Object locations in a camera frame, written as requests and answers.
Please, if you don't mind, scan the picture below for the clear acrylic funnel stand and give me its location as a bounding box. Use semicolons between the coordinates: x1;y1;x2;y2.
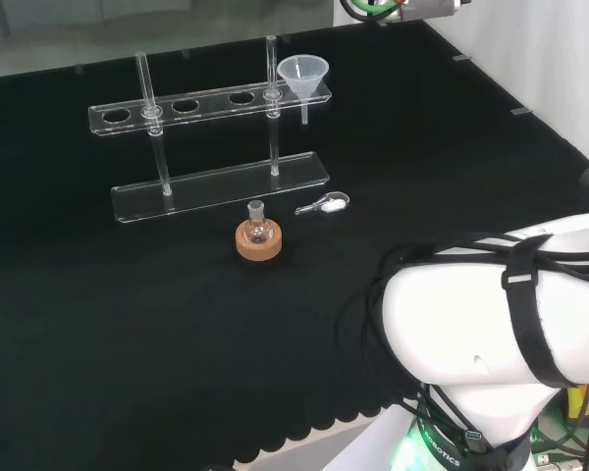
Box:
87;34;333;225

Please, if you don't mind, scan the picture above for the clear plastic funnel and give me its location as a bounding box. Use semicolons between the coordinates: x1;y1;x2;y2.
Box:
276;55;331;126

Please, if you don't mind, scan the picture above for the small round-bottom glass flask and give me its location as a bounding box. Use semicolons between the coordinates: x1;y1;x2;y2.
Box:
245;200;272;246

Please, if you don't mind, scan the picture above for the black bench cloth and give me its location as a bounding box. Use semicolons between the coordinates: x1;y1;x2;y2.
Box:
0;20;589;466

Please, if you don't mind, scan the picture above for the cork ring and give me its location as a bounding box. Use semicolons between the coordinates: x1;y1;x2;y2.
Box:
235;220;284;264

